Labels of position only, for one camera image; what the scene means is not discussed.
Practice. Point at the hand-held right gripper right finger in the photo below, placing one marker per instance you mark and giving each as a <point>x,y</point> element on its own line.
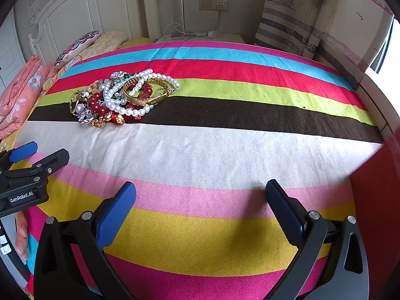
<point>284,212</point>

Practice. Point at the gold bangle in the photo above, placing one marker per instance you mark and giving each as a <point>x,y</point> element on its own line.
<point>149,100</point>

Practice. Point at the striped printed curtain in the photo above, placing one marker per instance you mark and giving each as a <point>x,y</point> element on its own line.
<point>312,22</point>

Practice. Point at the white desk lamp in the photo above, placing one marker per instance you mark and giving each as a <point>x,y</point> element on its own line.
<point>180,6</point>

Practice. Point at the yellow patterned pillow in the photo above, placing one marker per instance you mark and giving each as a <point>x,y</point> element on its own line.
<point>109,39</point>

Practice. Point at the embroidered round pillow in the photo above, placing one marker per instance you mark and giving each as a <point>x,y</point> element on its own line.
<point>78,45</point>

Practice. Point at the white wooden headboard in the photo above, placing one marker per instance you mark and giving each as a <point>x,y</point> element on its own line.
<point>93,9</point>

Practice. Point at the white nightstand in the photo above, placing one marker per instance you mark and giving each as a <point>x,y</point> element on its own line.
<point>231,38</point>

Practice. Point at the colourful striped blanket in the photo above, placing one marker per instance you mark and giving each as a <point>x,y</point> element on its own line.
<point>200,150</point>

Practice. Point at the red box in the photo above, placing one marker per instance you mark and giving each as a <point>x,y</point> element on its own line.
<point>375,209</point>

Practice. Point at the pink floral quilt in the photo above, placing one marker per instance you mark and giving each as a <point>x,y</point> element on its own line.
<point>18,100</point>

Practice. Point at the person's left hand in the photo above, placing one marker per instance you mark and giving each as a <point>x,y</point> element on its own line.
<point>22,234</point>

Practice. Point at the beige wall switch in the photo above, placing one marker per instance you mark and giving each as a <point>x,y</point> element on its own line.
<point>206,4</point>

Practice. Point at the silver brooch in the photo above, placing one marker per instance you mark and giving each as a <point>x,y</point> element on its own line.
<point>86,117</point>

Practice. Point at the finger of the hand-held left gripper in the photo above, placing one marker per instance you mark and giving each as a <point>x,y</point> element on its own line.
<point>53,161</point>
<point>23,151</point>

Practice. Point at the green pink flower brooch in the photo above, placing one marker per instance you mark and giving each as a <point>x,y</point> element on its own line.
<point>118,76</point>

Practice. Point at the white window sill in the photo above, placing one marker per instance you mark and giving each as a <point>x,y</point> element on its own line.
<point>375,84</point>

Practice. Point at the white wardrobe door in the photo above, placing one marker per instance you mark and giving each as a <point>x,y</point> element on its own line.
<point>9,53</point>

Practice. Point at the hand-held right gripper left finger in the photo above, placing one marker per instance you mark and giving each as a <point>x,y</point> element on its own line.
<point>115,215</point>

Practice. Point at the yellow floral bed sheet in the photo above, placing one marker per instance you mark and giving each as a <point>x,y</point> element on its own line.
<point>139,41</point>

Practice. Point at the beige wall socket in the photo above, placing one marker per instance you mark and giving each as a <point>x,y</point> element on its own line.
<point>220,5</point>

